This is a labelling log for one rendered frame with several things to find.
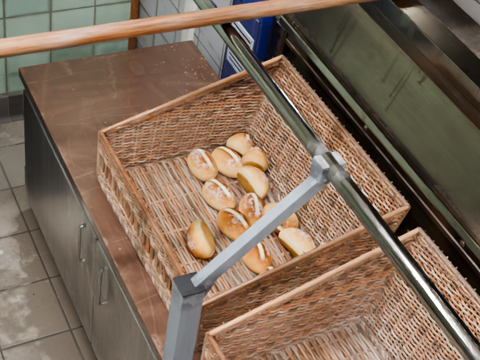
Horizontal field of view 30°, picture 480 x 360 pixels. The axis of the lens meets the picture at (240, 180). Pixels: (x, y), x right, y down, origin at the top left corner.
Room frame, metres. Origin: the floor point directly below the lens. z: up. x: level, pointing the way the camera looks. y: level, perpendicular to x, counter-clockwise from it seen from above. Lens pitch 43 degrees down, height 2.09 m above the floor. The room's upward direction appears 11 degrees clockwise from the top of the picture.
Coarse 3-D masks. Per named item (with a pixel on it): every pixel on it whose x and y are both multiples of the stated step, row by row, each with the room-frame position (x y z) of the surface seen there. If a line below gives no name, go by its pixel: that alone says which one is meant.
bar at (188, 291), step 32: (224, 32) 1.38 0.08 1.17; (256, 64) 1.29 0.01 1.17; (320, 160) 1.08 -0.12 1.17; (352, 192) 1.02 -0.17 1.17; (256, 224) 1.03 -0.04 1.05; (384, 224) 0.96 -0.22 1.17; (224, 256) 0.99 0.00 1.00; (192, 288) 0.95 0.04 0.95; (416, 288) 0.85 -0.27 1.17; (192, 320) 0.95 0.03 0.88; (448, 320) 0.80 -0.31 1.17; (192, 352) 0.95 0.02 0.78
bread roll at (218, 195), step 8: (208, 184) 1.54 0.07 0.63; (216, 184) 1.53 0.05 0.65; (224, 184) 1.54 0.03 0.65; (208, 192) 1.52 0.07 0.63; (216, 192) 1.52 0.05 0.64; (224, 192) 1.52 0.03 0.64; (232, 192) 1.53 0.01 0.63; (208, 200) 1.51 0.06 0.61; (216, 200) 1.50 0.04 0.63; (224, 200) 1.50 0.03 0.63; (232, 200) 1.51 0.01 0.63; (216, 208) 1.50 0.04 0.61
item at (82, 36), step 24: (288, 0) 1.47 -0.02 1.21; (312, 0) 1.49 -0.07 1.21; (336, 0) 1.52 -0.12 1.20; (360, 0) 1.55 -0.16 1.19; (120, 24) 1.29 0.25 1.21; (144, 24) 1.31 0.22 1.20; (168, 24) 1.33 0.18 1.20; (192, 24) 1.35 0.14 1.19; (216, 24) 1.38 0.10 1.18; (0, 48) 1.17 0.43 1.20; (24, 48) 1.18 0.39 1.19; (48, 48) 1.21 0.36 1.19
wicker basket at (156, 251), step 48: (192, 96) 1.67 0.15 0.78; (240, 96) 1.74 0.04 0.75; (288, 96) 1.73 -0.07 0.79; (144, 144) 1.60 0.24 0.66; (192, 144) 1.68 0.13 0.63; (288, 144) 1.65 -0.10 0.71; (336, 144) 1.56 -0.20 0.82; (144, 192) 1.52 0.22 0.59; (192, 192) 1.55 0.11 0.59; (288, 192) 1.58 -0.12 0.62; (336, 192) 1.49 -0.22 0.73; (384, 192) 1.42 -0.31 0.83; (144, 240) 1.32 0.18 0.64; (336, 240) 1.27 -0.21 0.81; (240, 288) 1.15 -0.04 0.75; (288, 288) 1.22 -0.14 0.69
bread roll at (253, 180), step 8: (240, 168) 1.61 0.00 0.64; (248, 168) 1.61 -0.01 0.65; (256, 168) 1.62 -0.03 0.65; (240, 176) 1.60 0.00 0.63; (248, 176) 1.58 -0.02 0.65; (256, 176) 1.58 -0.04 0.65; (264, 176) 1.59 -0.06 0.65; (248, 184) 1.57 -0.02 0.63; (256, 184) 1.56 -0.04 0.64; (264, 184) 1.57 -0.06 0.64; (248, 192) 1.58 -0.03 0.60; (256, 192) 1.55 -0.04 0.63; (264, 192) 1.56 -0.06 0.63
